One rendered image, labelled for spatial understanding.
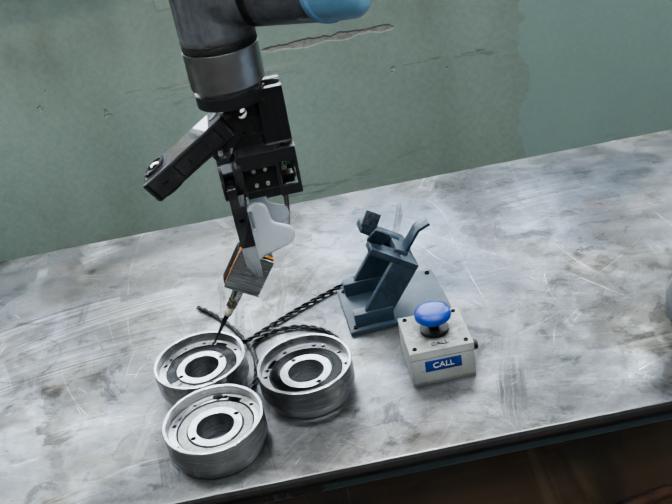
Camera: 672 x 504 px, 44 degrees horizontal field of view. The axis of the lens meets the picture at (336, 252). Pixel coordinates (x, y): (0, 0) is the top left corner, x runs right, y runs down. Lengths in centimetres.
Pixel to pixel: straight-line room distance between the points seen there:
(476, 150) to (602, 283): 162
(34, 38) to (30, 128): 26
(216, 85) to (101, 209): 184
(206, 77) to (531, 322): 47
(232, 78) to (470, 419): 41
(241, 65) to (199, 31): 5
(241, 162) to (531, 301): 40
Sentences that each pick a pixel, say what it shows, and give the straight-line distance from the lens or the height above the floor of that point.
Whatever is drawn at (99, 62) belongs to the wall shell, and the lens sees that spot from 246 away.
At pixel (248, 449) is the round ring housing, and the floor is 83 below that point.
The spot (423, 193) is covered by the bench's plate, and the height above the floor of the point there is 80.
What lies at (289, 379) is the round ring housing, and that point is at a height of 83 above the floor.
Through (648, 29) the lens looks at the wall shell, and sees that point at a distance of 271.
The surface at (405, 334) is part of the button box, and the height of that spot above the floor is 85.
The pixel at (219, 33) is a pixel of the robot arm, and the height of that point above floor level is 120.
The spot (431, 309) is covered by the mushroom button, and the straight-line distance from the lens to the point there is 90.
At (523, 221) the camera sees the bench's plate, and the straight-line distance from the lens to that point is 120.
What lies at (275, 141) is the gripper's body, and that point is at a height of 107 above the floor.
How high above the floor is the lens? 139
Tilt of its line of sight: 30 degrees down
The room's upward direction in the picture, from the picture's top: 10 degrees counter-clockwise
